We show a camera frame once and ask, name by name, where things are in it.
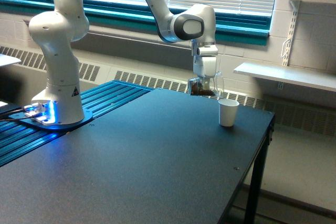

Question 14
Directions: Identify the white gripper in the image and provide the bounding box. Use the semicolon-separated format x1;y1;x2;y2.
193;56;217;90

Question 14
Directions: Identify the clear plastic cup with granola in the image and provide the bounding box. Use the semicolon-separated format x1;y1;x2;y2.
188;71;224;99

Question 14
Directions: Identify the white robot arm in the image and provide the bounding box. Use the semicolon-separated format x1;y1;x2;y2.
27;0;218;126

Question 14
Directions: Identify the white paper cup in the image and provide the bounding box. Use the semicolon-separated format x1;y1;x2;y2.
218;99;239;127

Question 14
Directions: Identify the baseboard heater grille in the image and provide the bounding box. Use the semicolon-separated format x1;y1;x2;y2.
1;46;335;136

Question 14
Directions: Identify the black table leg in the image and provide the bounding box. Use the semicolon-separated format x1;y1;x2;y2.
244;119;274;223

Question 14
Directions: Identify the white board at left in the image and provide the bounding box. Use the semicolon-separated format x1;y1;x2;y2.
0;54;21;67

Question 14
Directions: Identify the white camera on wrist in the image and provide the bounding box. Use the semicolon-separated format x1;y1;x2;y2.
191;39;218;57

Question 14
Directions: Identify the teal window frame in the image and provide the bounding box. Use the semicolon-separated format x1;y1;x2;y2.
1;0;271;46

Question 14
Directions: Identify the white wall shelf lower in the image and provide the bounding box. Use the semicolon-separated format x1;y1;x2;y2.
234;62;335;92

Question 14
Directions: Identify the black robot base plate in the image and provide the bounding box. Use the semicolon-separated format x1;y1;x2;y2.
9;110;93;132

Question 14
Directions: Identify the white shelf rail standard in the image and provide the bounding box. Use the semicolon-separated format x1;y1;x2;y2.
280;0;300;67

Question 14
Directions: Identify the blue aluminium rail bench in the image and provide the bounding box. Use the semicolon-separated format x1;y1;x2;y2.
1;81;153;166

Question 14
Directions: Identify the black cable at base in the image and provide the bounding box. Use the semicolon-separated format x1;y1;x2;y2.
0;105;40;122

